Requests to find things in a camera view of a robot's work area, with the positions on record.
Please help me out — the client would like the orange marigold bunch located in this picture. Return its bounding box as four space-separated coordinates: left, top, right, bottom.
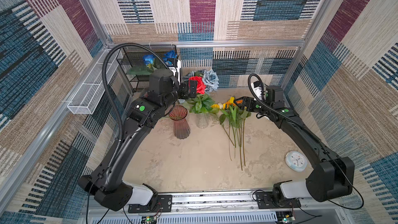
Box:
225 97 246 164

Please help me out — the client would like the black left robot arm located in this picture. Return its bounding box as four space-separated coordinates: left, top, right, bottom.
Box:
78 69 198 211

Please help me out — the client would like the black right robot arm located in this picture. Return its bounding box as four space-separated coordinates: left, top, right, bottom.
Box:
234 86 354 205

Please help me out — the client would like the clear glass vase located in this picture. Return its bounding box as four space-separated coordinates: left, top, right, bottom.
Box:
196 113 209 129

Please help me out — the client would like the red rose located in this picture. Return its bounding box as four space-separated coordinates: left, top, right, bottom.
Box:
189 76 206 94

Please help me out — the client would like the grey blue rose bunch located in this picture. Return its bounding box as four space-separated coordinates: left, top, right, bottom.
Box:
182 69 219 94

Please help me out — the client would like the right blue rose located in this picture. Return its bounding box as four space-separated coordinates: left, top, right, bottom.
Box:
163 50 177 62

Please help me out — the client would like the left blue rose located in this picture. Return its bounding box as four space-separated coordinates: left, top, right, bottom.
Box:
143 55 155 66

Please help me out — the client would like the white round clock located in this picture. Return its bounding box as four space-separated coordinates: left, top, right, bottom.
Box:
285 151 308 172

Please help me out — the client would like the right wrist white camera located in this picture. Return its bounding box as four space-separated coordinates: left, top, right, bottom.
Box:
251 80 265 100

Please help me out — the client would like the black wire mesh shelf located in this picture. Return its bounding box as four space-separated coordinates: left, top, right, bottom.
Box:
116 44 180 93

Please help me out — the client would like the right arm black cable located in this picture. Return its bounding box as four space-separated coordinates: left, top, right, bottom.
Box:
247 73 324 147

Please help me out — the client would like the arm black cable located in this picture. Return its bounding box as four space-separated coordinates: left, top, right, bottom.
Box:
102 43 169 169
247 73 324 147

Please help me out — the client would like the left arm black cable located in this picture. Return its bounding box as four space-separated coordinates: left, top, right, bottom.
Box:
102 43 169 169

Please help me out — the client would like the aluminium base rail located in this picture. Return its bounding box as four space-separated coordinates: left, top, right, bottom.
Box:
78 189 354 224

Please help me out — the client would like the white wire mesh tray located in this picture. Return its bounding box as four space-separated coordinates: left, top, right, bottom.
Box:
66 48 110 115

